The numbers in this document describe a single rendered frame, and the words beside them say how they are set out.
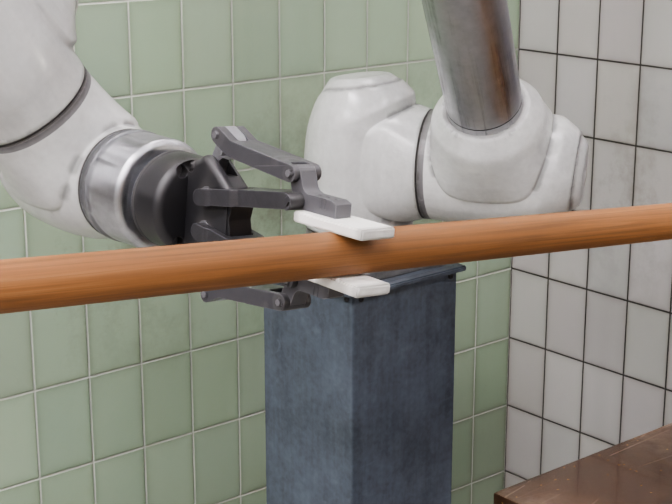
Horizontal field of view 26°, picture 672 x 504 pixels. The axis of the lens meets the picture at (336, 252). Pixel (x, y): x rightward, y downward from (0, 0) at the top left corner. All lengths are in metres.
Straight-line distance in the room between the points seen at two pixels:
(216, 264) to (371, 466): 1.22
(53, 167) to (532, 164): 0.90
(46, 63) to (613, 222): 0.45
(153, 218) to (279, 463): 1.15
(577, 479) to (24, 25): 1.55
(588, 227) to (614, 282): 1.71
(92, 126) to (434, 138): 0.84
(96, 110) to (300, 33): 1.40
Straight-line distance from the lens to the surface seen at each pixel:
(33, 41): 1.12
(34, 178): 1.17
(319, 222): 0.97
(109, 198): 1.12
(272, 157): 1.01
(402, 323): 2.05
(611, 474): 2.48
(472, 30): 1.74
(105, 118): 1.17
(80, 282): 0.83
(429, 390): 2.12
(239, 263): 0.90
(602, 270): 2.85
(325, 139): 2.00
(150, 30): 2.36
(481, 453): 3.10
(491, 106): 1.85
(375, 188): 1.99
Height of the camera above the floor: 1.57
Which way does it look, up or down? 15 degrees down
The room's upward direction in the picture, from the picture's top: straight up
